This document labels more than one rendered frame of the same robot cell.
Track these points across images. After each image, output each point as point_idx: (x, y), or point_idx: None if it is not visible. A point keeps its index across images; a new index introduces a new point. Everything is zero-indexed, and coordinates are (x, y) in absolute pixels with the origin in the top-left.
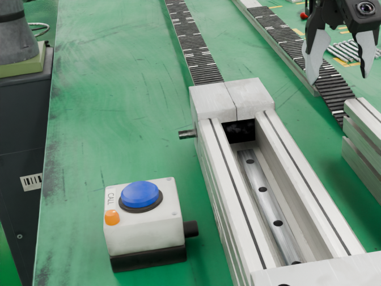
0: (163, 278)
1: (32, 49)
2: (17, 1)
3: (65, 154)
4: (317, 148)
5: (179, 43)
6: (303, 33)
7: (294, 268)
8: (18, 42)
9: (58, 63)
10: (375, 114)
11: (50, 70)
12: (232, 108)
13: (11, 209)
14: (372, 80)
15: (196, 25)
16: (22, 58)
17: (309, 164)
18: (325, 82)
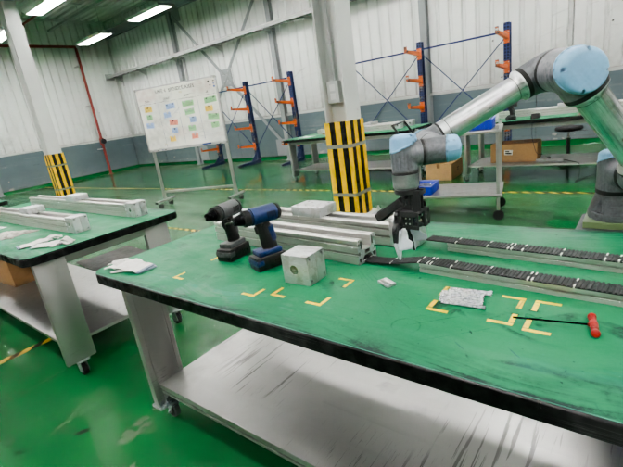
0: None
1: (598, 215)
2: (604, 184)
3: (458, 225)
4: (387, 254)
5: None
6: (539, 302)
7: (330, 203)
8: (593, 207)
9: (594, 232)
10: (359, 232)
11: (585, 230)
12: None
13: None
14: (416, 283)
15: (590, 258)
16: (591, 216)
17: (357, 220)
18: (417, 258)
